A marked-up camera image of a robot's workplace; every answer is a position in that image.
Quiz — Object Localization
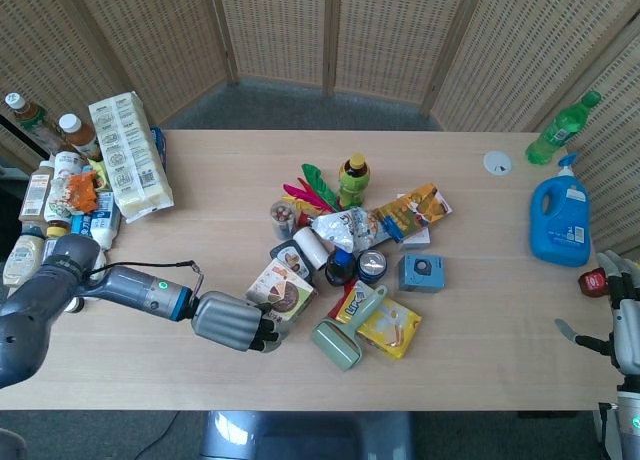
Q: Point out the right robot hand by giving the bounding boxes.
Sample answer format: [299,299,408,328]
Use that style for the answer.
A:
[553,250,640,381]

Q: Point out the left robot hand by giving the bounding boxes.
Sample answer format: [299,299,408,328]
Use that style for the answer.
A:
[191,290,291,355]

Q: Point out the red and white paper box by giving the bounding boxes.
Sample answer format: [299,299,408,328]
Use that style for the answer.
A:
[244,258,318,332]

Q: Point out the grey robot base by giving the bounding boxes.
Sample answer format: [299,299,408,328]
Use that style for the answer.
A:
[199,409,414,460]

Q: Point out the blue tissue box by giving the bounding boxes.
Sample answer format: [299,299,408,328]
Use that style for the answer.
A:
[149,126,169,171]

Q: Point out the blue speaker box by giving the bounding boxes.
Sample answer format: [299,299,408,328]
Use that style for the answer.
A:
[398,253,446,292]

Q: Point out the small red packet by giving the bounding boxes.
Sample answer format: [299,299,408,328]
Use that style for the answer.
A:
[578,268,609,298]

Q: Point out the dark sauce squeeze bottle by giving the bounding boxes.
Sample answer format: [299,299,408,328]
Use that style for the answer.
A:
[269,239,315,284]

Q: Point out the white paper roll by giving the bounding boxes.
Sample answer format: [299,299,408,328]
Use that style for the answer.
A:
[292,227,329,272]

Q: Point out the clear plastic tube container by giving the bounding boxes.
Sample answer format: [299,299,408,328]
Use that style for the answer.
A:
[269,200,297,240]

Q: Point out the green lint roller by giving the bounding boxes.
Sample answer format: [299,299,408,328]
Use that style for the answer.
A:
[311,284,389,371]

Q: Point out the blue detergent bottle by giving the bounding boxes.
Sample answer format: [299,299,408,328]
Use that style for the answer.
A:
[528,152,592,268]

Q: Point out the cola bottle blue cap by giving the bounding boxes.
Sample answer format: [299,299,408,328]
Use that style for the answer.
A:
[324,248,359,287]

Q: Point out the crumpled white snack bag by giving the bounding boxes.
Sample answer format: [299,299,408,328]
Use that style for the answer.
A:
[305,207,396,254]

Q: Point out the colourful feather shuttlecock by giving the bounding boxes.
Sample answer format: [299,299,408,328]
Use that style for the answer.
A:
[281,163,341,226]

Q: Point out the blue soda can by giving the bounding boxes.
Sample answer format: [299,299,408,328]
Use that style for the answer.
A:
[356,249,390,284]

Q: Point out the blue white tissue pack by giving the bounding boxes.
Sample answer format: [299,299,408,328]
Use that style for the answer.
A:
[72,192,122,252]

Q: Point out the yellow Lipton tea bag pack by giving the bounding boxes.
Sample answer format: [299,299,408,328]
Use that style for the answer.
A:
[327,279,423,362]

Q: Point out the pale yellow wrapped pack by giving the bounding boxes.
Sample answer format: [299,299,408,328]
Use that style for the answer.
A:
[88,90,175,225]

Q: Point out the green tea bottle yellow cap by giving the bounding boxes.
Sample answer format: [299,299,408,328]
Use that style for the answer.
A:
[338,153,371,209]

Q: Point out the jar with yellow lid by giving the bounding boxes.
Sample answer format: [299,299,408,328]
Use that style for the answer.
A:
[42,220,74,262]

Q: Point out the orange snack packet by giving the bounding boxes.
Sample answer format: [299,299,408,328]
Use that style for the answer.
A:
[64,172,100,212]

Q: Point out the green soda bottle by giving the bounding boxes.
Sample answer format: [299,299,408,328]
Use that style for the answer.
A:
[524,90,603,165]

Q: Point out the mayonnaise squeeze bottle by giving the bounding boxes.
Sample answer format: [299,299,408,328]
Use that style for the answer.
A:
[2,224,47,288]

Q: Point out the white cup with print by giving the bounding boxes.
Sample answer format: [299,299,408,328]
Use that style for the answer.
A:
[43,150,87,222]

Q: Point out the bottle with beige label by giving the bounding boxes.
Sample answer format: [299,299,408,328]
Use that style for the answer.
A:
[18,160,55,227]

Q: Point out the tea bottle white cap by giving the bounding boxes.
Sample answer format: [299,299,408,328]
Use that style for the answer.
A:
[58,113,104,162]
[4,92,57,155]

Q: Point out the woven folding screen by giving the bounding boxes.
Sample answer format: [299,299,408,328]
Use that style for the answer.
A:
[0,0,640,254]

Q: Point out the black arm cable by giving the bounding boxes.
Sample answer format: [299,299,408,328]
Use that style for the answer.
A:
[89,258,205,302]

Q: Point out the round table cable grommet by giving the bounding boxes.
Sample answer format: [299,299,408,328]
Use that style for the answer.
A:
[483,150,514,176]

